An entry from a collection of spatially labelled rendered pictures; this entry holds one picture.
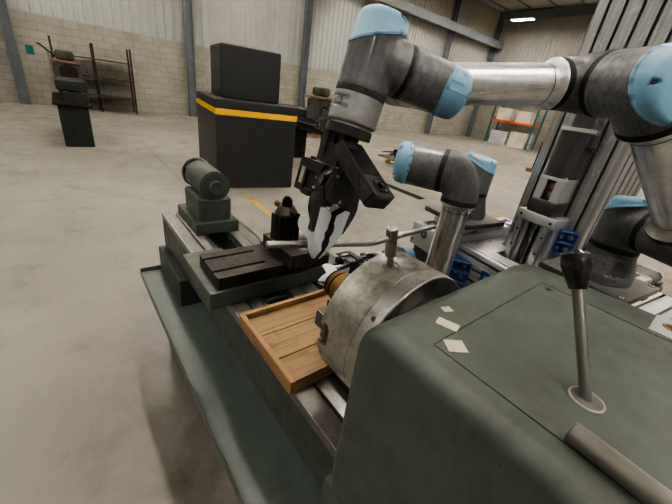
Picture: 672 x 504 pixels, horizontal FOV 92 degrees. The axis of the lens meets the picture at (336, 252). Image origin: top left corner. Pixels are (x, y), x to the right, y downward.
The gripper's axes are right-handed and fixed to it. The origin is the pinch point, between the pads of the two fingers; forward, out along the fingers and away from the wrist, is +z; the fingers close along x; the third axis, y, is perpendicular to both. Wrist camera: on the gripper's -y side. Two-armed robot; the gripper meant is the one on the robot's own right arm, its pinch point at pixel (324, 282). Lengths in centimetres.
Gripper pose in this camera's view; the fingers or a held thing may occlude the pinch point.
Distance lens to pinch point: 85.1
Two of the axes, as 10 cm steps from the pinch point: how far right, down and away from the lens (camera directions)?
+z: -7.9, 1.6, -5.9
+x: 1.4, -8.9, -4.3
